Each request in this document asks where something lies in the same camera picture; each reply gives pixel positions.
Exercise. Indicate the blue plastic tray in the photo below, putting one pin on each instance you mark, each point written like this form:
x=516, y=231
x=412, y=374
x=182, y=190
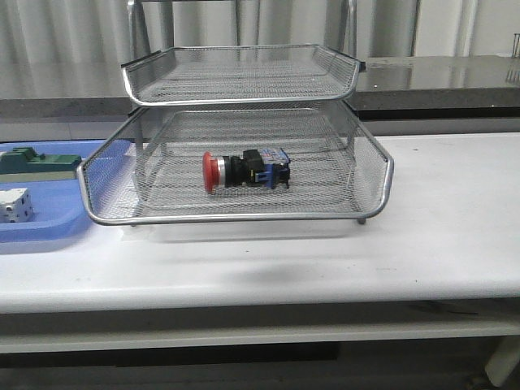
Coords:
x=58, y=210

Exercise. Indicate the white table leg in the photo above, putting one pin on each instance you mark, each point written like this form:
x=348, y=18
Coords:
x=503, y=361

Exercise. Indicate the red emergency stop button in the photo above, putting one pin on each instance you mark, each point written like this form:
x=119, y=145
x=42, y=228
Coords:
x=267, y=167

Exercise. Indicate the grey pleated curtain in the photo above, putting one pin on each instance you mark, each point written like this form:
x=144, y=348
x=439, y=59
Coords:
x=37, y=32

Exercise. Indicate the white electrical connector block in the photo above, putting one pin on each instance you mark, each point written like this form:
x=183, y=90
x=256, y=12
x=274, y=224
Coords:
x=16, y=205

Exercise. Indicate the green terminal block module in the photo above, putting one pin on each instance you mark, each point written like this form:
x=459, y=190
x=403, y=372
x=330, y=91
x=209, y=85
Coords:
x=24, y=164

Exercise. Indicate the silver metal rack frame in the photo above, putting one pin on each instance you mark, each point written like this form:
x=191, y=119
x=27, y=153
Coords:
x=351, y=51

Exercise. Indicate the grey stone counter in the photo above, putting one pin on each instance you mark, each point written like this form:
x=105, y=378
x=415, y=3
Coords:
x=389, y=88

